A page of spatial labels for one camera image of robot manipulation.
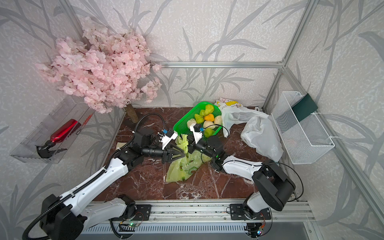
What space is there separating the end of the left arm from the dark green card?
23.4 inches

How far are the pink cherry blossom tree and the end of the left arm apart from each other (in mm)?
333

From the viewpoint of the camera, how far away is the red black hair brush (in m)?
0.60

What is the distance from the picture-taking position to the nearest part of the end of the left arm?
58 centimetres
